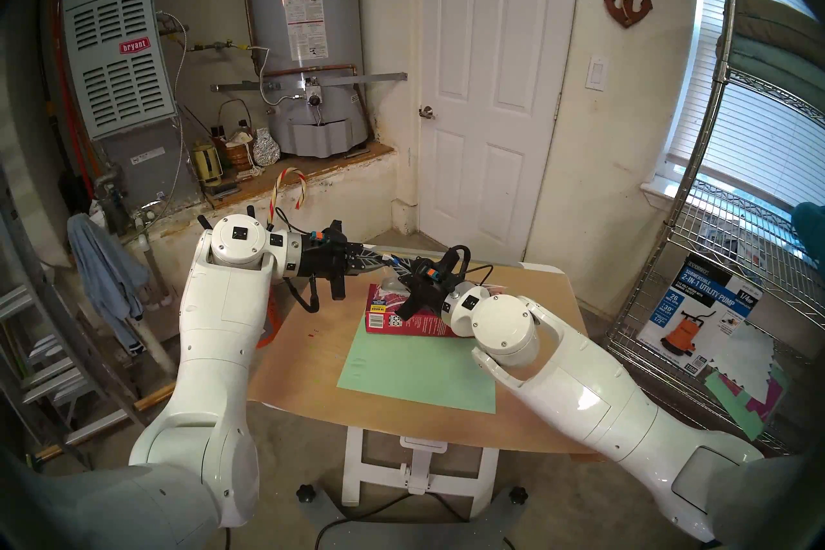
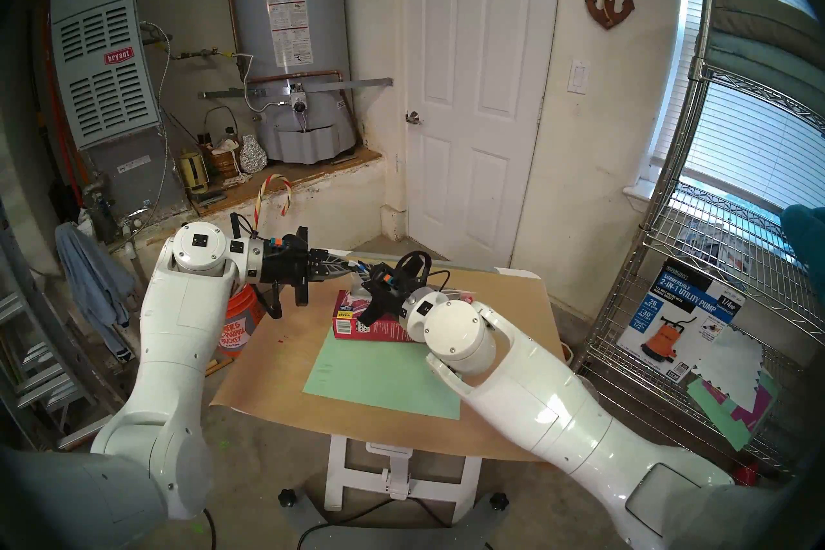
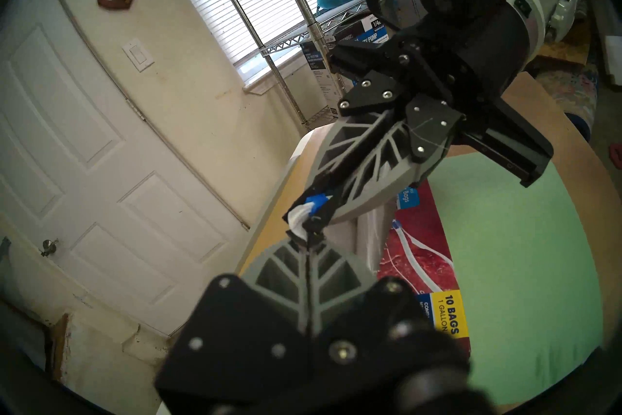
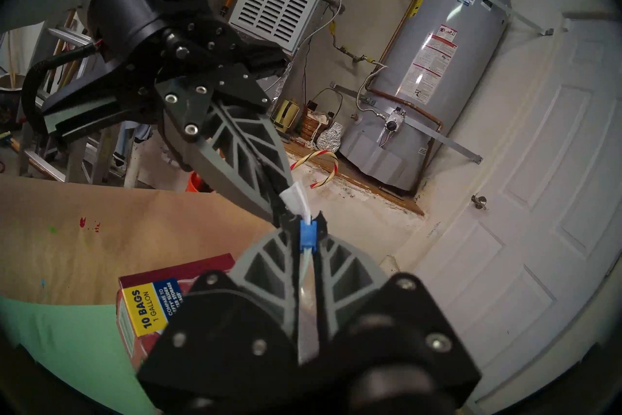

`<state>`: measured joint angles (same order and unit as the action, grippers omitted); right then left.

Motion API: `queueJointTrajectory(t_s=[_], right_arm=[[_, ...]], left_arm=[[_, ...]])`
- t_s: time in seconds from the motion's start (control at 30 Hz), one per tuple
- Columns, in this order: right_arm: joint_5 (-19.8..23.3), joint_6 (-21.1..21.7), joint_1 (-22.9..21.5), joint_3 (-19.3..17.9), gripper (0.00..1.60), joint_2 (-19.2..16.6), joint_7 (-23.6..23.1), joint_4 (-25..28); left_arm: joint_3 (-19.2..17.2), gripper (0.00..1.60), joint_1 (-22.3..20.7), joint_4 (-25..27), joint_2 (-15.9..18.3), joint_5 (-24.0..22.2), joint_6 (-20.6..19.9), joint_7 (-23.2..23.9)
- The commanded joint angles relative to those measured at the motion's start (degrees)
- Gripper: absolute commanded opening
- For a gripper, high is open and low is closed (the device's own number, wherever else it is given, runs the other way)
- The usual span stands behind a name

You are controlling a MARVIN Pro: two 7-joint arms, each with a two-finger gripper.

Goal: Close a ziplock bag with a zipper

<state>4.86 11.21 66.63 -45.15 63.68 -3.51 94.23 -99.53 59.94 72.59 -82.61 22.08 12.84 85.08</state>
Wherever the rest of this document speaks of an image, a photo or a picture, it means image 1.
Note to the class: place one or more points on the white panel door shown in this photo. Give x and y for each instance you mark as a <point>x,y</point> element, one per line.
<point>499,39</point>

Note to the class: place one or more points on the white window blinds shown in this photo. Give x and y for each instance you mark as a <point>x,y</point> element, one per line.
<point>773,143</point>

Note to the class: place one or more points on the white scalloped paper sheet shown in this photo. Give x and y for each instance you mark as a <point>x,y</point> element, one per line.
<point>751,358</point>

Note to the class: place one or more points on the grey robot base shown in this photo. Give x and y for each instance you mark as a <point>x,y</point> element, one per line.
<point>406,532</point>

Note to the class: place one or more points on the orange plastic bucket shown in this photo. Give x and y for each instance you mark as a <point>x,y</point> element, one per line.
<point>267,326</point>

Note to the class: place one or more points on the yellow jug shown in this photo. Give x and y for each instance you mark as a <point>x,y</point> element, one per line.
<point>207,165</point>

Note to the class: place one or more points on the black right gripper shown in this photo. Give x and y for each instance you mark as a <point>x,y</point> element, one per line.
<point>433,291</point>

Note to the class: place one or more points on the clear ziplock bag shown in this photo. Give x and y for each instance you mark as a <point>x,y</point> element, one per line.
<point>388,286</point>

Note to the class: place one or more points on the blue hanging cloth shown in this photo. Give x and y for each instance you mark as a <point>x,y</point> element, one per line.
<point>103,271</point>

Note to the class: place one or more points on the brown wicker basket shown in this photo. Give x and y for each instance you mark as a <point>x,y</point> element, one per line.
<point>240,155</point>

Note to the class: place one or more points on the green foam sheet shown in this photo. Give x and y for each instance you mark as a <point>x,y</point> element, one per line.
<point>751,423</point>

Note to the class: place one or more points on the wooden table top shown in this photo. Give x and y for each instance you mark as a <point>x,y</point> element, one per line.
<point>303,375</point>

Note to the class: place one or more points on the striped candy cane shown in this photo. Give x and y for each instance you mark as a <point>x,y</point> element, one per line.
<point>274,197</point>

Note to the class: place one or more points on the white folding table frame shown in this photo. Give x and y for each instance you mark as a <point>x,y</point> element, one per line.
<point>354,471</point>

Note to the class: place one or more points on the red freezer bag box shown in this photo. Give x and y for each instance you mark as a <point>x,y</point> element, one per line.
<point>387,323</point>

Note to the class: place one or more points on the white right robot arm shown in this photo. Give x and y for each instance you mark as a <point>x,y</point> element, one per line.
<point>580,394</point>

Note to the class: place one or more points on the metal door knob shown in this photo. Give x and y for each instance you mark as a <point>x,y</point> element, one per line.
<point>427,112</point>

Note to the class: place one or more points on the olive grey cushion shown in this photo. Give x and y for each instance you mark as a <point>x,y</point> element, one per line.
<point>780,17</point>

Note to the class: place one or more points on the utility pump box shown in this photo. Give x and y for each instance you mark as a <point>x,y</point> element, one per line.
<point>689,317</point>

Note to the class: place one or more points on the teal fabric item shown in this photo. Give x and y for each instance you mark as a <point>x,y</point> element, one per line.
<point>812,236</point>

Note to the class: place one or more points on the green paper sheet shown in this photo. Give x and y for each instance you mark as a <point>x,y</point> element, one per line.
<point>419,375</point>

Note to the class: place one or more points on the grey Bryant furnace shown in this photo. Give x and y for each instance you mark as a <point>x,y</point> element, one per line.
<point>122,85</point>

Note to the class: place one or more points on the aluminium ladder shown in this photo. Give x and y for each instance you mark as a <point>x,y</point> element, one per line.
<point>45,381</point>

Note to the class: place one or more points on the crumpled foil wrap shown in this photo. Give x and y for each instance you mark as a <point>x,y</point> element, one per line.
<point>266,149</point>

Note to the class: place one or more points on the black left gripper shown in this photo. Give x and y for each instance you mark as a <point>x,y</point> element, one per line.
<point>325,255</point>

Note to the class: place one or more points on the wooden stick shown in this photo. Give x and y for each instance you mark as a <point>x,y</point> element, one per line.
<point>155,398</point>

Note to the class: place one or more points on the wooden platform board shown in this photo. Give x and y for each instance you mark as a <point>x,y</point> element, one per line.
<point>335,159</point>

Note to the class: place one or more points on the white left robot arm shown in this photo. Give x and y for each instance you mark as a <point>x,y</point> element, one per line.
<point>219,329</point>

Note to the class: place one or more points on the magenta foam sheet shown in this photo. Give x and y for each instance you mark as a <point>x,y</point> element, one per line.
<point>773,404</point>

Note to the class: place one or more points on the white light switch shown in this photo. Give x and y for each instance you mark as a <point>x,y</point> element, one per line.
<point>596,73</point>

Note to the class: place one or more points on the pale green cushion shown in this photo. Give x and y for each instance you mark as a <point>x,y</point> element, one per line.
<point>767,62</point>

